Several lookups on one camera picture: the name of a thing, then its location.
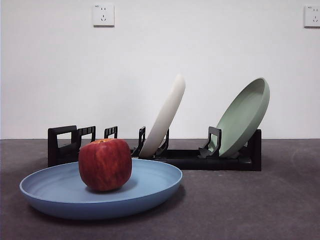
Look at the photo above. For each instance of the red apple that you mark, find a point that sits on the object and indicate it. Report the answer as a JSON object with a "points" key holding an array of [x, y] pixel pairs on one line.
{"points": [[105, 165]]}

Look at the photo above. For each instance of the blue plate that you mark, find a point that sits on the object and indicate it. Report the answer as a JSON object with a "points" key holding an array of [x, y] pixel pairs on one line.
{"points": [[57, 192]]}

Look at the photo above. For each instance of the white plate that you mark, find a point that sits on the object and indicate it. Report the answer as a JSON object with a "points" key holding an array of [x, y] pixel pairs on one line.
{"points": [[165, 120]]}

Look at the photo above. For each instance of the black plate rack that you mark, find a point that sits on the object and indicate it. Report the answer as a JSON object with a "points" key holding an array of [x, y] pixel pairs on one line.
{"points": [[212, 165]]}

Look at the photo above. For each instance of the green plate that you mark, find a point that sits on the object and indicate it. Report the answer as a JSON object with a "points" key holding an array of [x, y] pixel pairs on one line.
{"points": [[245, 115]]}

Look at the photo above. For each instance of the white wall socket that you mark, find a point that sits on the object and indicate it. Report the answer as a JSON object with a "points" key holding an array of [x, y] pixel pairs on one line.
{"points": [[103, 15], [312, 16]]}

